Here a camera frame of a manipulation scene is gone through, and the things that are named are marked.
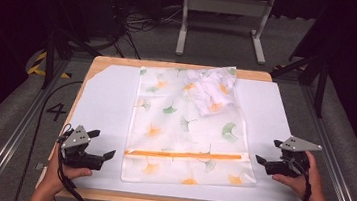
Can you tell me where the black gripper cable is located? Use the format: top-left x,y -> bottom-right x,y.
252,153 -> 316,201
49,121 -> 102,201

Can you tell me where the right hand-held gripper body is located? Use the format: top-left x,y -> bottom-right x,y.
264,133 -> 324,182

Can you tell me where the black metal stand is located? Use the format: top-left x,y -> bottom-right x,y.
40,25 -> 105,96
266,49 -> 332,120

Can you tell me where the white leaf-print cloth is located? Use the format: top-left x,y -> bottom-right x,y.
181,60 -> 240,121

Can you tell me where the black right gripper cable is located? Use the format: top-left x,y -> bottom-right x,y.
252,153 -> 316,201

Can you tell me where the white leaf-print mesh laundry bag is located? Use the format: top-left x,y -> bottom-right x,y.
120,55 -> 270,197

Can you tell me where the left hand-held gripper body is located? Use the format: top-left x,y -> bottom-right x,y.
57,122 -> 107,172

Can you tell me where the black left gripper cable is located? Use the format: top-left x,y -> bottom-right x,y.
49,121 -> 102,201

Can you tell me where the white metal stand frame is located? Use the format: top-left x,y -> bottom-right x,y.
174,0 -> 277,67

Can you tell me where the aluminium floor rail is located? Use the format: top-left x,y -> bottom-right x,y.
0,52 -> 71,201
289,83 -> 357,201

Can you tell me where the person's right hand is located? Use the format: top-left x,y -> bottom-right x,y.
270,147 -> 330,201

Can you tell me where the bundle of black floor cables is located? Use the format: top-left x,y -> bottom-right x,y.
100,0 -> 185,65

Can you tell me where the person's left hand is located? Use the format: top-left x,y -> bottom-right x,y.
38,143 -> 96,201

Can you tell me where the thin black floor cable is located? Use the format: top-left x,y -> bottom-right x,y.
12,74 -> 84,201

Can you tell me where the yellow black hazard tape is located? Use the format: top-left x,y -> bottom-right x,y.
26,49 -> 74,80

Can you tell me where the white table mat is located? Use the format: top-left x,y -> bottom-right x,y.
59,59 -> 317,201

